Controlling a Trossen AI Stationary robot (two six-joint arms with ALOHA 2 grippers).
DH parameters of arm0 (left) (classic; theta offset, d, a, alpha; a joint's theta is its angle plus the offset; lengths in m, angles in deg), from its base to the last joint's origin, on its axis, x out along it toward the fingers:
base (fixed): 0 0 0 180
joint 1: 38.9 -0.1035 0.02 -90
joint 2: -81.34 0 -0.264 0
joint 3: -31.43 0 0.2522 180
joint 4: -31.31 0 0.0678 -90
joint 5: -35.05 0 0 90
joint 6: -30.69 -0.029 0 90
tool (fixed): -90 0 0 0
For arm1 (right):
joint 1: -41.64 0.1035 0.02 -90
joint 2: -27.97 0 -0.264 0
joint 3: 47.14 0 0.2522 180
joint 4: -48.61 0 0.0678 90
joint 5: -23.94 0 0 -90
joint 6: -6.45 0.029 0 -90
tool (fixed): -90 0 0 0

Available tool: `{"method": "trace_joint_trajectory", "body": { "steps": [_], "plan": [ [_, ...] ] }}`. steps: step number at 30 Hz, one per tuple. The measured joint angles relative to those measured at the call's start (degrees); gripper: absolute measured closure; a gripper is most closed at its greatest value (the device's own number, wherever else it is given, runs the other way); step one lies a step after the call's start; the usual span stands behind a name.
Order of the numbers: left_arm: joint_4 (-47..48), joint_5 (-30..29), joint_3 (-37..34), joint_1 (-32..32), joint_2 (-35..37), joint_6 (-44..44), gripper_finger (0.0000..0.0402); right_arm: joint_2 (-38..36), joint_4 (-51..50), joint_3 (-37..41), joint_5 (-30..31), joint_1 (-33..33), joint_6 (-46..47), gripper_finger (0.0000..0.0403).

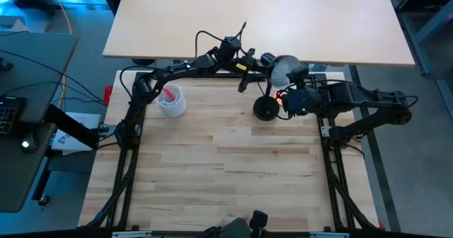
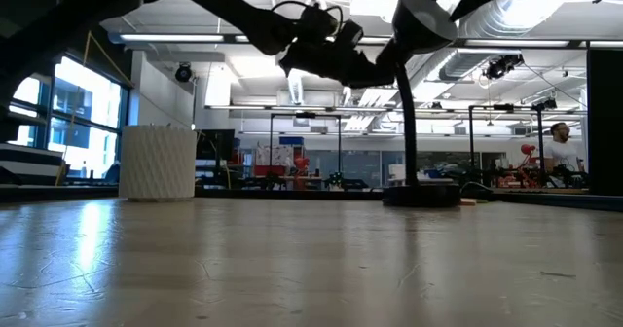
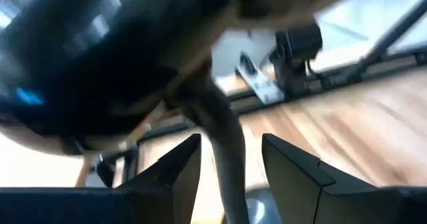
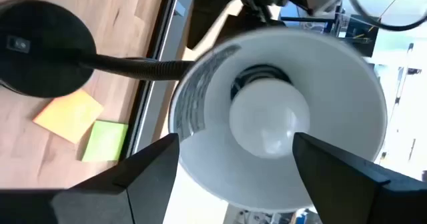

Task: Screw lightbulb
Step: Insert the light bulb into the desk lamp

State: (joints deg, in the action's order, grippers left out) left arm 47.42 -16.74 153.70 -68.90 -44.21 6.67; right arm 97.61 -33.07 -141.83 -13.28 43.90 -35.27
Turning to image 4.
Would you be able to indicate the white lightbulb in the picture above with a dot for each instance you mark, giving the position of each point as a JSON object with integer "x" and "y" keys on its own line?
{"x": 267, "y": 117}

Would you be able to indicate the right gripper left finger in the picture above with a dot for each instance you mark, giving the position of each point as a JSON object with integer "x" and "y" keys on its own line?
{"x": 143, "y": 190}

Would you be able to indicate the black desk lamp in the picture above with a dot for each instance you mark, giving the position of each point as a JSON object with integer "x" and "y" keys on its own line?
{"x": 43, "y": 50}

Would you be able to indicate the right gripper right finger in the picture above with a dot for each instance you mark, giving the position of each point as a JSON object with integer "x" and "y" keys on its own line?
{"x": 350, "y": 197}

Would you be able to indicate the green sticky note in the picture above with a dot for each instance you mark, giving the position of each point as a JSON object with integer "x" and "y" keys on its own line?
{"x": 105, "y": 140}

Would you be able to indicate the orange sticky note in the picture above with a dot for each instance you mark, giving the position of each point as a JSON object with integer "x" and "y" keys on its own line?
{"x": 70, "y": 115}

